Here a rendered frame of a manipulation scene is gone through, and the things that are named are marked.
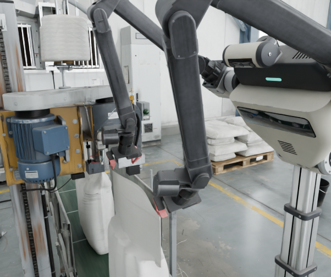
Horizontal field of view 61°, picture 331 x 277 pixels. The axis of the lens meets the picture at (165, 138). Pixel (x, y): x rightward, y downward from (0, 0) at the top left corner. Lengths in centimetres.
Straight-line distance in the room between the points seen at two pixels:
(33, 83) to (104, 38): 306
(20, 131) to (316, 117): 96
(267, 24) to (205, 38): 603
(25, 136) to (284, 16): 90
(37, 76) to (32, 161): 292
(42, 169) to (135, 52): 412
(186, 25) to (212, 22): 625
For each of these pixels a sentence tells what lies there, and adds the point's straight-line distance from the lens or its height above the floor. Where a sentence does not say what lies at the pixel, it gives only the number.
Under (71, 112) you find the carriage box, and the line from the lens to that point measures 131.
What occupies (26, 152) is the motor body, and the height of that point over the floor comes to 121.
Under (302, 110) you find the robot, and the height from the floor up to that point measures 138.
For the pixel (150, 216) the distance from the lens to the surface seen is 103.
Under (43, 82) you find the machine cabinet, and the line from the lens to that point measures 402.
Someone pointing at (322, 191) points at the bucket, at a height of 21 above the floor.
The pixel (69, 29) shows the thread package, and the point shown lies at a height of 163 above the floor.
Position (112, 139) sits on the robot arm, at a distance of 109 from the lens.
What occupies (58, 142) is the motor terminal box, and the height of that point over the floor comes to 125.
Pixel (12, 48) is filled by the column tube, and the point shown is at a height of 158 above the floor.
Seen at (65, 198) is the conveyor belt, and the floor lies 38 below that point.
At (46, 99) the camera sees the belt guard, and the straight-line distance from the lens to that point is 108.
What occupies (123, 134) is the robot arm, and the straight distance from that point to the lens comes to 110.
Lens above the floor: 151
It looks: 15 degrees down
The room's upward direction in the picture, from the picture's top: 1 degrees counter-clockwise
